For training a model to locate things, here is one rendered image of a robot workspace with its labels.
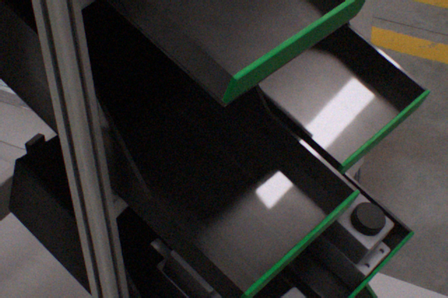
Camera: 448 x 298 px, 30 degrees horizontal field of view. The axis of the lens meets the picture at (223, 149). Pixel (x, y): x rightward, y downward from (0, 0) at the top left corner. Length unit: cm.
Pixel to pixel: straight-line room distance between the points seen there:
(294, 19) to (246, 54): 5
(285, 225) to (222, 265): 6
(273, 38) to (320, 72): 23
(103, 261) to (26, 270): 76
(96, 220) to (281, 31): 18
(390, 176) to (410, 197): 12
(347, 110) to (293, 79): 5
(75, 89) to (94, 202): 9
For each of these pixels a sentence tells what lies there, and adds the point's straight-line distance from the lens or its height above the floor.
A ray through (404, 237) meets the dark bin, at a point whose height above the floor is 121.
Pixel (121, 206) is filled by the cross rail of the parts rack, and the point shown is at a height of 138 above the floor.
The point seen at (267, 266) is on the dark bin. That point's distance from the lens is 58.
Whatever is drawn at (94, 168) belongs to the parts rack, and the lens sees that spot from 54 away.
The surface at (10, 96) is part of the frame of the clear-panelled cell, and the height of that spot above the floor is 88.
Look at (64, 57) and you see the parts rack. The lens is 50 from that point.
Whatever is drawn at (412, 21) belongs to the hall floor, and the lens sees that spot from 380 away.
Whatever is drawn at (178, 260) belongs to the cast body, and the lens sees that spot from 66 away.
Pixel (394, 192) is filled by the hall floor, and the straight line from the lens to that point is 279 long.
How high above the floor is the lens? 176
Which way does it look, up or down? 36 degrees down
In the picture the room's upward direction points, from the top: 4 degrees counter-clockwise
